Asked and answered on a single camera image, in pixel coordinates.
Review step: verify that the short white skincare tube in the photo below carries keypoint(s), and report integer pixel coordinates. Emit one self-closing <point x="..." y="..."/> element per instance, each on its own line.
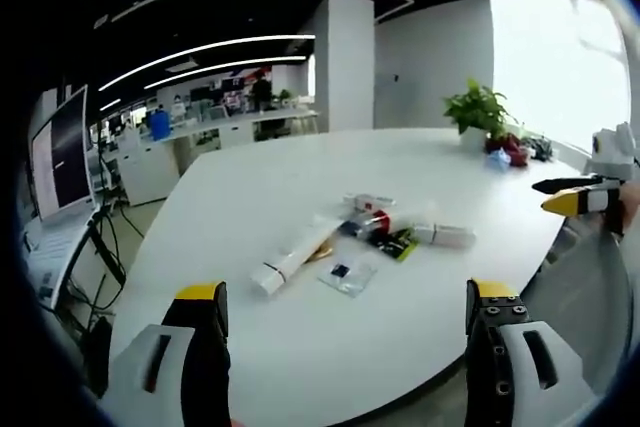
<point x="445" y="235"/>

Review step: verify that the computer monitor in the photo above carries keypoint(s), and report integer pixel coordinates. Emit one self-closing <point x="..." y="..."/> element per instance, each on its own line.
<point x="62" y="157"/>

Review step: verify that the green black skincare sachet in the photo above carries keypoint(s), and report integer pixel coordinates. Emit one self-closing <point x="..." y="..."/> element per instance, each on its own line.
<point x="395" y="246"/>

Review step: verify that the blue water bottle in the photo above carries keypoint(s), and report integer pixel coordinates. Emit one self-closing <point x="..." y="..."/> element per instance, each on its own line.
<point x="160" y="125"/>

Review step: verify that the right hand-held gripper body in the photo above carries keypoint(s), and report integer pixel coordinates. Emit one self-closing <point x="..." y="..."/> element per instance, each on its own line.
<point x="614" y="149"/>

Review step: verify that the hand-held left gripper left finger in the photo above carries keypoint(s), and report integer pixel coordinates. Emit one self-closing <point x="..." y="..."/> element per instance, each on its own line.
<point x="165" y="347"/>

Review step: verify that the green potted plant white pot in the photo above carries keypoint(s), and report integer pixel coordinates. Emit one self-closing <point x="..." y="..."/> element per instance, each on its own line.
<point x="477" y="112"/>

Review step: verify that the large white skincare tube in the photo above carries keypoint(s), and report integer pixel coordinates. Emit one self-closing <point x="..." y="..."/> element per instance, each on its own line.
<point x="292" y="259"/>

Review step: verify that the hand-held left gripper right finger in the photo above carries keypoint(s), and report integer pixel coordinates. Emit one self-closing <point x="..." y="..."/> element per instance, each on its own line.
<point x="520" y="362"/>

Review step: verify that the clear skincare sachet dark square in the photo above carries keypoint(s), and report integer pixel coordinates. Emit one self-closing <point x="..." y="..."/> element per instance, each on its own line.
<point x="350" y="274"/>

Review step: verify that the pile of colourful items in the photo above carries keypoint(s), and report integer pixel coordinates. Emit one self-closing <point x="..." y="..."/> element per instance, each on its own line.
<point x="510" y="152"/>

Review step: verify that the white laptop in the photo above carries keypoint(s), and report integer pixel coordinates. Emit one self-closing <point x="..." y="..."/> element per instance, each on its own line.
<point x="47" y="252"/>

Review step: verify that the white office counter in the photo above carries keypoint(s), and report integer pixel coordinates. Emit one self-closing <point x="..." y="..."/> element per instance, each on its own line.
<point x="235" y="127"/>

